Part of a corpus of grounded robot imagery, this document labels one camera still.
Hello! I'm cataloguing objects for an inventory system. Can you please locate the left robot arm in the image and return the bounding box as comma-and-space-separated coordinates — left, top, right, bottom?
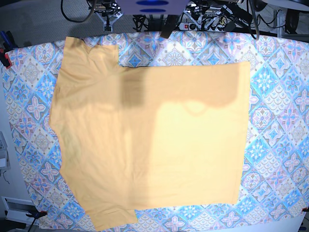
179, 0, 232, 31

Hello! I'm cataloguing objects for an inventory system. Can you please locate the patterned blue tile tablecloth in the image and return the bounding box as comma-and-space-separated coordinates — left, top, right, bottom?
0, 32, 309, 232

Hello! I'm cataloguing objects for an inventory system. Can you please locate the orange black clamp bottom left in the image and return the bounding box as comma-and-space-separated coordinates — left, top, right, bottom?
26, 211, 47, 219

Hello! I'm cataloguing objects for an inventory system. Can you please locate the red clamp left edge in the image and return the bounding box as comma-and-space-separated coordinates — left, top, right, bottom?
0, 48, 12, 69

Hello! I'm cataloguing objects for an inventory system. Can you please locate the yellow T-shirt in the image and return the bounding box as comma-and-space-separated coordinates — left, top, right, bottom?
49, 37, 250, 231

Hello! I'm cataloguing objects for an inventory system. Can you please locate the purple camera mount housing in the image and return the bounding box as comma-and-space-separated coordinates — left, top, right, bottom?
116, 0, 189, 15

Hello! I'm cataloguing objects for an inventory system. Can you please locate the white power strip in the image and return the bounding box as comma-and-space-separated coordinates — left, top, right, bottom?
178, 22, 200, 31

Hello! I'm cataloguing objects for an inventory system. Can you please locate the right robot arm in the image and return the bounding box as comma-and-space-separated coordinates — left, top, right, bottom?
87, 0, 123, 32

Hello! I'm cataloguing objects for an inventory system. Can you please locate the black table clamp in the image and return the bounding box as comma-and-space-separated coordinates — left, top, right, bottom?
160, 14, 179, 39

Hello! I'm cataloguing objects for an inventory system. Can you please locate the white rail box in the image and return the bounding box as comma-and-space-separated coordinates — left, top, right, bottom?
1, 196, 37, 225

